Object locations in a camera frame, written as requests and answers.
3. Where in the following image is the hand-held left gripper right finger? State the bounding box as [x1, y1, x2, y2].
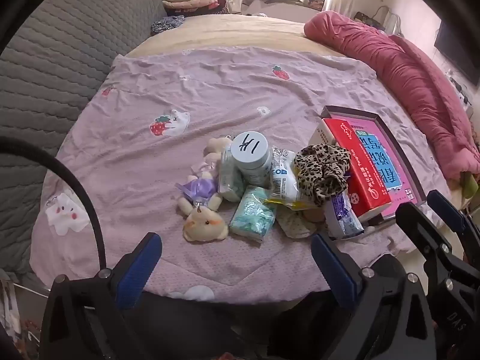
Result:
[310, 232, 437, 360]

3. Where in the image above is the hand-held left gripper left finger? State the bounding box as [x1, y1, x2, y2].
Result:
[39, 232, 163, 360]

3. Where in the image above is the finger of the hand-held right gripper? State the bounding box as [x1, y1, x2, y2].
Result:
[427, 190, 480, 248]
[395, 202, 466, 282]

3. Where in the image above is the blue and white packet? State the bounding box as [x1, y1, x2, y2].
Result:
[323, 190, 365, 240]

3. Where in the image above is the white floral scrunchie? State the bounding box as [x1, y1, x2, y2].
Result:
[276, 209, 324, 239]

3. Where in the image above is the pink book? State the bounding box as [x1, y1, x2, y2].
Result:
[339, 117, 418, 219]
[320, 105, 429, 235]

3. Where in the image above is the plush bear purple dress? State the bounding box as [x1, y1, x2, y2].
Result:
[175, 163, 229, 243]

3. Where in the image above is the teal tissue packet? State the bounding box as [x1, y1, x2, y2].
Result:
[229, 185, 278, 239]
[217, 146, 249, 204]

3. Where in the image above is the white and yellow snack bag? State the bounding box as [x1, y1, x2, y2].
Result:
[263, 146, 320, 213]

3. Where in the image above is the leopard print scrunchie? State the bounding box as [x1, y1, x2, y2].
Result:
[293, 144, 352, 208]

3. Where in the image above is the plush bear pink dress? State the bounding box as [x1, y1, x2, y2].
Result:
[190, 137, 234, 182]

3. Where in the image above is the yellow green cloth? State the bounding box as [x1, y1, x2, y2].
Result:
[460, 172, 480, 200]

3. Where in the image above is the red tissue box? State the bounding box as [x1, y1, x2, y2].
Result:
[313, 118, 393, 223]

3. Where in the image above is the pile of small clutter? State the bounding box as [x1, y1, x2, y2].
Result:
[445, 67, 480, 121]

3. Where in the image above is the printed paper pile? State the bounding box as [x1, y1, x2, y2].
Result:
[0, 270, 24, 346]

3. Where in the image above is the white jar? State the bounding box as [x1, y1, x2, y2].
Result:
[229, 131, 274, 189]

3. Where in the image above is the pink duvet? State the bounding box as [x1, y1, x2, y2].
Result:
[304, 10, 480, 181]

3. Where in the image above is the black television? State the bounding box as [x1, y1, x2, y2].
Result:
[434, 19, 480, 88]

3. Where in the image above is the purple printed blanket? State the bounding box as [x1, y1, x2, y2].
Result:
[30, 47, 447, 304]

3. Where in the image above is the white metal rack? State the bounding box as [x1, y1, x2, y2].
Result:
[371, 5, 403, 34]

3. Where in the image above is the brown handbag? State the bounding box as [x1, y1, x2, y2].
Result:
[353, 11, 388, 31]

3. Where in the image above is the grey quilted headboard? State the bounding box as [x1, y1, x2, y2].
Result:
[0, 0, 169, 282]

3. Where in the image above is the dark patterned cloth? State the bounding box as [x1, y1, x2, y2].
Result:
[150, 15, 186, 35]

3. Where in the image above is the folded pink towel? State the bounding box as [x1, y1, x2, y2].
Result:
[165, 0, 222, 13]

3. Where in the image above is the black cable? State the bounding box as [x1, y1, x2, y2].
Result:
[0, 135, 109, 271]

